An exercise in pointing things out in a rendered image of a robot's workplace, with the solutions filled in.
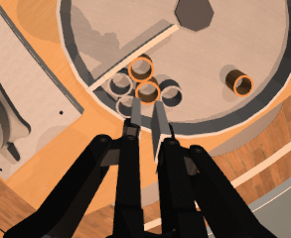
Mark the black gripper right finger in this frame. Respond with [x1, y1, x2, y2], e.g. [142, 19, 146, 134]
[151, 100, 277, 238]

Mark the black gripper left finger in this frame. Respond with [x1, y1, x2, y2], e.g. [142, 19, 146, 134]
[3, 97, 145, 238]

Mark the grey metal bushing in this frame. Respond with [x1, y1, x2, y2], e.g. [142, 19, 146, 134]
[159, 79, 184, 109]
[107, 67, 133, 97]
[116, 88, 136, 118]

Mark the bronze bushing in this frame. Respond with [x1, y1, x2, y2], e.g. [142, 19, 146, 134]
[225, 69, 253, 97]
[128, 54, 154, 82]
[135, 76, 160, 105]

